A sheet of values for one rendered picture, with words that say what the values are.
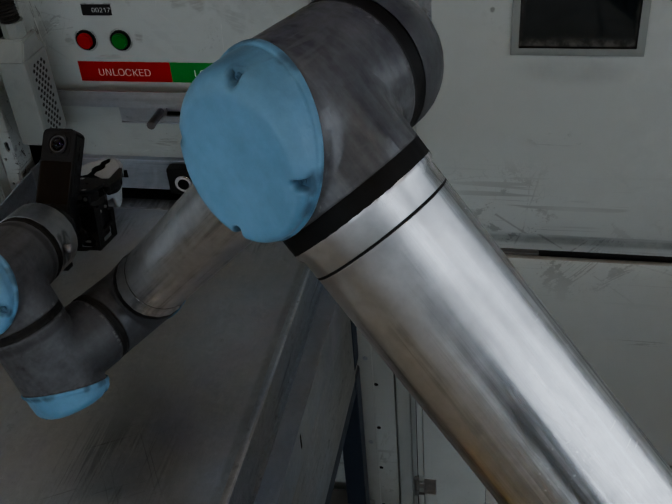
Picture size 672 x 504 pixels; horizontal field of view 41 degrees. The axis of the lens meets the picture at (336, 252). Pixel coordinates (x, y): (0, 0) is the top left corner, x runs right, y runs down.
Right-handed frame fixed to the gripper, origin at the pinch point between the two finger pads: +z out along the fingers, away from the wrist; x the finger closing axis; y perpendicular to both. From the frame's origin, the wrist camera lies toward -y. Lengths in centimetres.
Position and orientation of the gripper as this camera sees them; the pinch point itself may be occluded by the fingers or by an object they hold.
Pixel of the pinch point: (112, 160)
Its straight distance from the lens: 130.3
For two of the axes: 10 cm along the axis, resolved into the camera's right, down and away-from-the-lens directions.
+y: 0.4, 8.9, 4.4
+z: 2.0, -4.4, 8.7
